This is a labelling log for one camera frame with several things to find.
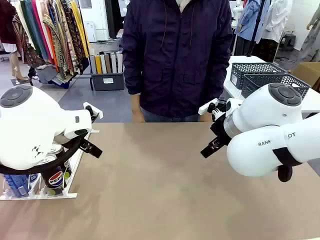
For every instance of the tan patterned hanging garment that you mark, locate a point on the tan patterned hanging garment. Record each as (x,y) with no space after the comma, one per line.
(56,42)

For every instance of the beige sample board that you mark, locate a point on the beige sample board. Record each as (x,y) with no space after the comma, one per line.
(119,62)

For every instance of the pink hanging garment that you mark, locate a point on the pink hanging garment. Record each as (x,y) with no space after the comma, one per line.
(41,27)

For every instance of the person's left hand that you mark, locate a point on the person's left hand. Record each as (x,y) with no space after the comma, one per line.
(206,119)

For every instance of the person's right hand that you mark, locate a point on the person's right hand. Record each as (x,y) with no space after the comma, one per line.
(138,115)

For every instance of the black plastic stool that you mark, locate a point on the black plastic stool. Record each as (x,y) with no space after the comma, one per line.
(287,41)

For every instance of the white side table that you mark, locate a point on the white side table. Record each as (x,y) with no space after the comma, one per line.
(246,59)

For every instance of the black garment stand pole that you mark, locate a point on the black garment stand pole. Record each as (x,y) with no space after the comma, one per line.
(257,25)

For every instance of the blue hanging shirt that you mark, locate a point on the blue hanging shirt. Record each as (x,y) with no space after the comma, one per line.
(250,22)

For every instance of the grey blue fabric pile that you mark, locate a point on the grey blue fabric pile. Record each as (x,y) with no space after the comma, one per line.
(52,77)

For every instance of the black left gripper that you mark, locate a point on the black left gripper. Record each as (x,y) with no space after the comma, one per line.
(85,145)

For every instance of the small white appliance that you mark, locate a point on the small white appliance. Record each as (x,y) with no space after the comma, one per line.
(90,31)

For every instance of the dark patterned hanging skirt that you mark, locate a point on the dark patterned hanging skirt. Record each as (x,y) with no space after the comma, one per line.
(267,50)

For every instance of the black clothes rack frame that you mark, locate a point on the black clothes rack frame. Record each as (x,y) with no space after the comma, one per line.
(82,78)

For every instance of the white sample board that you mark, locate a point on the white sample board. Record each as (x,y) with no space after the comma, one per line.
(103,64)
(113,63)

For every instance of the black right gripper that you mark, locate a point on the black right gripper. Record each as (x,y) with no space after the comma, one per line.
(220,127)

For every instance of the grey plastic storage bin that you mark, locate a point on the grey plastic storage bin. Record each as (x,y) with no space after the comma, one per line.
(107,81)

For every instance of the brown sample board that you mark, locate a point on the brown sample board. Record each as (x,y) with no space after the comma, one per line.
(108,63)

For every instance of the yellow sample board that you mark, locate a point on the yellow sample board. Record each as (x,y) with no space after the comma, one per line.
(98,65)

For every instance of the yellow hanging garment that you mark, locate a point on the yellow hanging garment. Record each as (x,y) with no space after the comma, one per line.
(80,27)

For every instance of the person in dark purple jacket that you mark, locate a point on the person in dark purple jacket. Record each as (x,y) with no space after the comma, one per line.
(175,62)

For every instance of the teal green hanging garment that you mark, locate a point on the teal green hanging garment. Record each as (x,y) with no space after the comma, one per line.
(32,27)

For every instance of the brown patterned shawl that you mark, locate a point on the brown patterned shawl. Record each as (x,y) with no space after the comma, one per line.
(27,50)

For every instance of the grey plastic woven basket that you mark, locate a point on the grey plastic woven basket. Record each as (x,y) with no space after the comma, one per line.
(252,85)
(237,75)

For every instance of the grey sample board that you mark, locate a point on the grey sample board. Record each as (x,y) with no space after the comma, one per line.
(92,63)

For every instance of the brown cardboard box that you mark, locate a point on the brown cardboard box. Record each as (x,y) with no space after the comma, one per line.
(307,72)

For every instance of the black Pepsi can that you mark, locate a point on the black Pepsi can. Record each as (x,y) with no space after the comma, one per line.
(56,180)

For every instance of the dark grey hanging trousers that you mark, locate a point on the dark grey hanging trousers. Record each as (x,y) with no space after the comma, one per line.
(242,46)

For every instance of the white hanging shirt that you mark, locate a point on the white hanging shirt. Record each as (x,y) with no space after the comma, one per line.
(277,20)

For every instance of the mannequin in grey dress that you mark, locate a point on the mannequin in grey dress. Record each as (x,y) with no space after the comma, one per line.
(312,42)

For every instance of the person's right forearm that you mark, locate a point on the person's right forearm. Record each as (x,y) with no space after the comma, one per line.
(136,100)

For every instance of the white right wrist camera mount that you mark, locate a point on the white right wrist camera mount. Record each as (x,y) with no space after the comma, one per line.
(207,106)

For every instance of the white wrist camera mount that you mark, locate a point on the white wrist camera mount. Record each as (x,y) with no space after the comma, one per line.
(207,106)
(93,111)

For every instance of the cream hanging garment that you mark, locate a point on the cream hanging garment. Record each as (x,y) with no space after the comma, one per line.
(21,17)

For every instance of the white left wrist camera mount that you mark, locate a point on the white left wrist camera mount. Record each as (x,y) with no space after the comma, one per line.
(93,111)

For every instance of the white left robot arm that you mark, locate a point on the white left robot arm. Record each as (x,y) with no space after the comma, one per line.
(30,120)

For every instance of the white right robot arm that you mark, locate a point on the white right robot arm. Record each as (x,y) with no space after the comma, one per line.
(262,117)

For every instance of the orange hanging garment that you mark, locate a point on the orange hanging garment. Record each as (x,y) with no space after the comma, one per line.
(51,50)

